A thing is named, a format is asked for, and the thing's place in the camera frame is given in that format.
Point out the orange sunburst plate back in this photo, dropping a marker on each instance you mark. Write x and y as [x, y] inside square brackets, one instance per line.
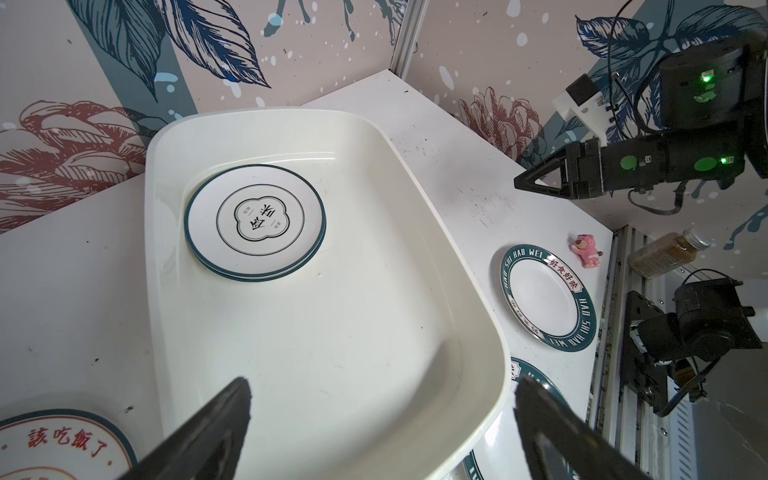
[64, 444]

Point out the pink bear toy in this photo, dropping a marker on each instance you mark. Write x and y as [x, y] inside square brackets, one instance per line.
[584, 246]

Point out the white flower plate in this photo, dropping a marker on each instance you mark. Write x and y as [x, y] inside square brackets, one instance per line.
[254, 219]
[280, 273]

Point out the white plastic bin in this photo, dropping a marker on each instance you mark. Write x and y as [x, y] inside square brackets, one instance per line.
[379, 359]

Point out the small glass jar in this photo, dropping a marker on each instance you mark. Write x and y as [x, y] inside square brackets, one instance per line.
[668, 252]

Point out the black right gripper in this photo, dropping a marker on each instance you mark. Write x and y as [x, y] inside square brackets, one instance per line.
[577, 168]

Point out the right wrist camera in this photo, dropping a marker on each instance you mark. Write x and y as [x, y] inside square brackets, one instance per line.
[583, 105]

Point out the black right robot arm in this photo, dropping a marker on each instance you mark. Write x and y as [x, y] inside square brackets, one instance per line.
[707, 119]

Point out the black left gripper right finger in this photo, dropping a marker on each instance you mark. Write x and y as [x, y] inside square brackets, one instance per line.
[559, 445]

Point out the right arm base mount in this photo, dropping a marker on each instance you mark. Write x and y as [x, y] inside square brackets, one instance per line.
[667, 356]

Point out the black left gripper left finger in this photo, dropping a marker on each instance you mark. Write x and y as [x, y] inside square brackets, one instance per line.
[208, 445]

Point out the green rim plate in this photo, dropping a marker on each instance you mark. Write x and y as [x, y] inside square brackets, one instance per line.
[548, 298]
[499, 454]

